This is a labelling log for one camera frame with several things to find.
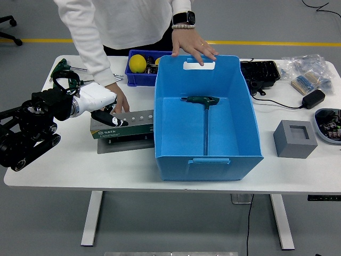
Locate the black table control panel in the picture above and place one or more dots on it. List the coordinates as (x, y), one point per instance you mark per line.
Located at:
(323, 198)

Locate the pile of small electronic parts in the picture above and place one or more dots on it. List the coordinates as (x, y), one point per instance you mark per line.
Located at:
(331, 125)

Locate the person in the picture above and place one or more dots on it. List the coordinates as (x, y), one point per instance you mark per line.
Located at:
(133, 21)

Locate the white table leg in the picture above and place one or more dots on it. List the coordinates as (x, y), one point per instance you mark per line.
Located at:
(92, 218)
(282, 221)

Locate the person's right hand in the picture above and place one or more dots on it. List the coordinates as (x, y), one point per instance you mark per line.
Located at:
(123, 101)

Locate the grey blue bowl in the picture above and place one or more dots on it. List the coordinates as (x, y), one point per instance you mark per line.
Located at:
(317, 125)

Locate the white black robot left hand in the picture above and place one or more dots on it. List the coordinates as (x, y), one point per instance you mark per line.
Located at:
(96, 98)

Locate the grey square block with recess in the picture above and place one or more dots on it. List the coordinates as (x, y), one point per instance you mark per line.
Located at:
(293, 149)

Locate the person's right forearm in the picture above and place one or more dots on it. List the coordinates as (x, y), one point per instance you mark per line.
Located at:
(93, 61)

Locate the yellow lemon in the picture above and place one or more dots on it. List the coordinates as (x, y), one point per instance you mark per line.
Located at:
(137, 64)

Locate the large light blue plastic box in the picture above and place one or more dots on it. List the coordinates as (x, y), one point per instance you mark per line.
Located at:
(186, 165)

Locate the small dark blue bin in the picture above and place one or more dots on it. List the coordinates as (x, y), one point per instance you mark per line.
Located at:
(138, 79)

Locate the clear bag of blue parts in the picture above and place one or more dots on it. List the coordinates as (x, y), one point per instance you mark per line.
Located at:
(306, 62)

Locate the black plastic parts tray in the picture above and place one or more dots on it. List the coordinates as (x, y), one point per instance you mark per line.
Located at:
(262, 72)

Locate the grey metal floor plate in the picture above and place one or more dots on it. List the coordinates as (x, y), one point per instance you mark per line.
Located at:
(239, 199)

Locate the person's left forearm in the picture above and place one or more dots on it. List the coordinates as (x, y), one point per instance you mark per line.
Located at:
(181, 6)

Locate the small yellow fruit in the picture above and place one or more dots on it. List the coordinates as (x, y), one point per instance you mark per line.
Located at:
(157, 61)

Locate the person's left hand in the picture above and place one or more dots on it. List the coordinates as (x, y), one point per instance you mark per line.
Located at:
(191, 42)

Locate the black wrist watch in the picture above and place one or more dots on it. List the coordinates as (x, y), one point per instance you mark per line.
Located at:
(190, 17)

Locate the dark cylindrical component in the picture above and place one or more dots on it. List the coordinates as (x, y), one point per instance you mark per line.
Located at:
(149, 70)
(150, 59)

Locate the black power adapter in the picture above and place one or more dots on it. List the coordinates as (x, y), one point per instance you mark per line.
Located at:
(313, 99)

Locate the blue resistor strip bundle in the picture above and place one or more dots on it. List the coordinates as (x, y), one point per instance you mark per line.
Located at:
(300, 84)

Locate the black office chair base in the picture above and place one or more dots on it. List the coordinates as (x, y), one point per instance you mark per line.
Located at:
(18, 41)

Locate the green silver wrench holder stand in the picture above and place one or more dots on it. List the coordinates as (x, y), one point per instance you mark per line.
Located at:
(128, 130)

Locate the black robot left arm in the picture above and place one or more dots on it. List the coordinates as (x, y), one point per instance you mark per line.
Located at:
(26, 128)

